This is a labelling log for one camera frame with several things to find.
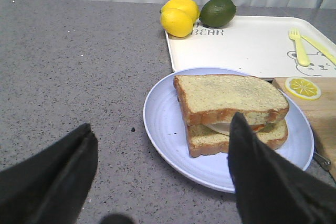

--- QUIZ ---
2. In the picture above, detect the metal cutting board handle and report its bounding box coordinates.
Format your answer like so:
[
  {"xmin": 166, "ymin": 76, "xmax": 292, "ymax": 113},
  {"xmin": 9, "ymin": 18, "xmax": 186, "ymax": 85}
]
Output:
[{"xmin": 313, "ymin": 151, "xmax": 331, "ymax": 171}]

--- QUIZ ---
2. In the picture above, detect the bread slice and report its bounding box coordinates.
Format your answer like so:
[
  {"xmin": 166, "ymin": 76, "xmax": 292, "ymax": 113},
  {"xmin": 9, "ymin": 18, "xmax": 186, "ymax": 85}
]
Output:
[
  {"xmin": 186, "ymin": 120, "xmax": 288, "ymax": 158},
  {"xmin": 173, "ymin": 74, "xmax": 289, "ymax": 126}
]

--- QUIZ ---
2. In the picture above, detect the yellow plastic knife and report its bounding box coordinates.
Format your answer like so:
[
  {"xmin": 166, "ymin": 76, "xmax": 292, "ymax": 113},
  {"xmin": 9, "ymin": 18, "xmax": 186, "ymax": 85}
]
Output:
[{"xmin": 301, "ymin": 35, "xmax": 336, "ymax": 65}]

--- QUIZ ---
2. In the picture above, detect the lemon slice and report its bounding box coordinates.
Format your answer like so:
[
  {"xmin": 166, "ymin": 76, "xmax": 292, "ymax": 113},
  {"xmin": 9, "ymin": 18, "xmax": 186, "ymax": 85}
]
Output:
[{"xmin": 285, "ymin": 77, "xmax": 322, "ymax": 100}]

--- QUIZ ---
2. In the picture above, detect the wooden cutting board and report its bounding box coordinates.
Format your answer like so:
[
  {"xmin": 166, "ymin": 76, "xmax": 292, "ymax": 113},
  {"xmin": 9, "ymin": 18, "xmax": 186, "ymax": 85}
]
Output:
[{"xmin": 272, "ymin": 77, "xmax": 336, "ymax": 178}]

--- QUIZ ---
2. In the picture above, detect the fried egg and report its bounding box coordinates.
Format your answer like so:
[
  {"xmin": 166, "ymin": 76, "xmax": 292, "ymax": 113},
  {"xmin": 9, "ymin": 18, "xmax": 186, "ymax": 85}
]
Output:
[{"xmin": 206, "ymin": 122, "xmax": 266, "ymax": 135}]

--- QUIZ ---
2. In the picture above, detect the white bear tray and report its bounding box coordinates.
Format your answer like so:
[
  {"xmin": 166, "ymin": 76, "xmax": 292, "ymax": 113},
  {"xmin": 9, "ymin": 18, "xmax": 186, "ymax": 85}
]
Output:
[{"xmin": 166, "ymin": 16, "xmax": 335, "ymax": 80}]

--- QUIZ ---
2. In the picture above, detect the front yellow lemon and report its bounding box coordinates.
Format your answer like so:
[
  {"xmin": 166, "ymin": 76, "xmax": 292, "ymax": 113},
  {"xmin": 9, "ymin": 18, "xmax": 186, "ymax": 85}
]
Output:
[{"xmin": 160, "ymin": 8, "xmax": 194, "ymax": 38}]

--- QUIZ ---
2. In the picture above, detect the rear yellow lemon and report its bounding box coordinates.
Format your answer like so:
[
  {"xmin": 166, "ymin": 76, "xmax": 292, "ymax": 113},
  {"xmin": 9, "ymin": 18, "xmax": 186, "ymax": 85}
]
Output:
[{"xmin": 160, "ymin": 0, "xmax": 200, "ymax": 23}]

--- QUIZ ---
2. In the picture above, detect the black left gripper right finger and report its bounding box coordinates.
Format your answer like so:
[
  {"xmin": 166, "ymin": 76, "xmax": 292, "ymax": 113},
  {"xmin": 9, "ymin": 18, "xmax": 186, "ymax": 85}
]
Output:
[{"xmin": 228, "ymin": 112, "xmax": 335, "ymax": 223}]

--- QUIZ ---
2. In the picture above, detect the yellow lemon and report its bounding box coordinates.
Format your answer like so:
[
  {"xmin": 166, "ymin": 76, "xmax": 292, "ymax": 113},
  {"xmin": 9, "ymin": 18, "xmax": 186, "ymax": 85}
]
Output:
[
  {"xmin": 160, "ymin": 0, "xmax": 200, "ymax": 23},
  {"xmin": 160, "ymin": 8, "xmax": 194, "ymax": 38}
]

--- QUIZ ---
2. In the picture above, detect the light blue plate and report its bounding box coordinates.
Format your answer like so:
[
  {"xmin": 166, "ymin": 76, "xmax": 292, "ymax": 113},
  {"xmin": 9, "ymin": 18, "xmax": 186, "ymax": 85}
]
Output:
[{"xmin": 143, "ymin": 73, "xmax": 314, "ymax": 193}]

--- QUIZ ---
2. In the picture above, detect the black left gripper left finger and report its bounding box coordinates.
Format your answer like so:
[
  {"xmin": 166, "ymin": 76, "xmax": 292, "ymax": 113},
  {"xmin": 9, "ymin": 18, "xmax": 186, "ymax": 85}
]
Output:
[{"xmin": 1, "ymin": 123, "xmax": 98, "ymax": 223}]

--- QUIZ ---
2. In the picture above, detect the yellow plastic fork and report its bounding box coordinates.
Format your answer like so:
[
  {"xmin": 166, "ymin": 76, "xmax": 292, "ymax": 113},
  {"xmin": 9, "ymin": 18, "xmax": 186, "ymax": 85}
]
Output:
[{"xmin": 289, "ymin": 28, "xmax": 310, "ymax": 67}]

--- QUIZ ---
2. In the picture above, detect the green lime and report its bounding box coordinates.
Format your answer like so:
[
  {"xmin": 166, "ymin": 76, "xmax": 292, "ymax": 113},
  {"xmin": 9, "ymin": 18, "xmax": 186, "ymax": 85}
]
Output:
[{"xmin": 199, "ymin": 0, "xmax": 237, "ymax": 28}]

